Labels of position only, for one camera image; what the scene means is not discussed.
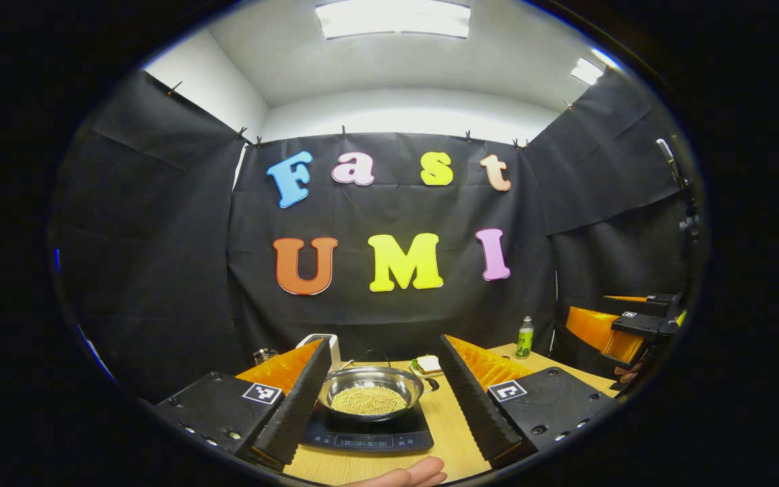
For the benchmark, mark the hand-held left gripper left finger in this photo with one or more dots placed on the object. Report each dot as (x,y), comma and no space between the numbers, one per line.
(295,406)

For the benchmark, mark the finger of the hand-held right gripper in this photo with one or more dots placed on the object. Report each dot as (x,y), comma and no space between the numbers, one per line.
(663,301)
(596,328)

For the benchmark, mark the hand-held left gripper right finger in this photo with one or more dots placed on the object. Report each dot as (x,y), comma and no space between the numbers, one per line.
(474,406)

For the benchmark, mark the pile of soybeans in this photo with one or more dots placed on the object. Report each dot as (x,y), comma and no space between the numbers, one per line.
(368,400)

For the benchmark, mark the black induction cooktop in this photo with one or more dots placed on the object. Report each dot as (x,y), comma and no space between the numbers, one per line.
(362,439)

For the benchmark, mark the stainless steel pot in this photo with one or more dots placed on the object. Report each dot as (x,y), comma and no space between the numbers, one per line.
(369,379)

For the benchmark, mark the white sandwich plate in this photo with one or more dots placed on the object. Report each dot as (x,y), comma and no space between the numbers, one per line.
(423,374)

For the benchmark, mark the white bread sandwich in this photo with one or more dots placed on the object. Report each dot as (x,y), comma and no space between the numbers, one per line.
(429,364)

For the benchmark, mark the white toaster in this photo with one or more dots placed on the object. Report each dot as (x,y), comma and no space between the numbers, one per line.
(332,348)

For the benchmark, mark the green label drink bottle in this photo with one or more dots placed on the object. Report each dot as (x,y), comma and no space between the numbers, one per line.
(525,338)

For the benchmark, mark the black stand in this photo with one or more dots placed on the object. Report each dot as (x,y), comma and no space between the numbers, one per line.
(688,223)

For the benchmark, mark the black backdrop cloth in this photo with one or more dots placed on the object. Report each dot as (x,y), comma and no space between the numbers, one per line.
(396,318)

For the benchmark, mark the small ceiling light panel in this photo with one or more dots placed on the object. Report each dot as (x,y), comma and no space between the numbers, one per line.
(587,71)

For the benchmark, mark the large ceiling light panel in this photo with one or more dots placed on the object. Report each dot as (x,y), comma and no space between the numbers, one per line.
(393,17)

